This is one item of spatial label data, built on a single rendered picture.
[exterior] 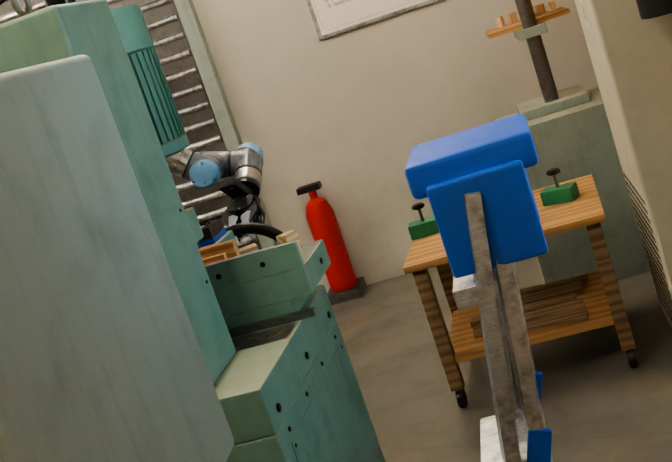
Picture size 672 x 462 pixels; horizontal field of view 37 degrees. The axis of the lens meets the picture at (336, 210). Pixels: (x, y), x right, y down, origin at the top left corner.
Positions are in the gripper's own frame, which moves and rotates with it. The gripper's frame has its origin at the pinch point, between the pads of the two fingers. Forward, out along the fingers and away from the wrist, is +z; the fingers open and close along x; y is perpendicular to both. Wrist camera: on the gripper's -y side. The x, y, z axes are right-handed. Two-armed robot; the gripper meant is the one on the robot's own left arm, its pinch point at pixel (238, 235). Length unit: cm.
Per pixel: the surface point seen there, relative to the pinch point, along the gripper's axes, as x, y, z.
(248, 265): -16.5, -24.4, 37.7
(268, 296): -18.3, -18.0, 41.5
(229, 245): -9.9, -21.5, 26.9
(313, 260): -27.5, -16.2, 32.7
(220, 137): 83, 122, -214
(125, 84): -13, -71, 33
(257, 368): -21, -26, 66
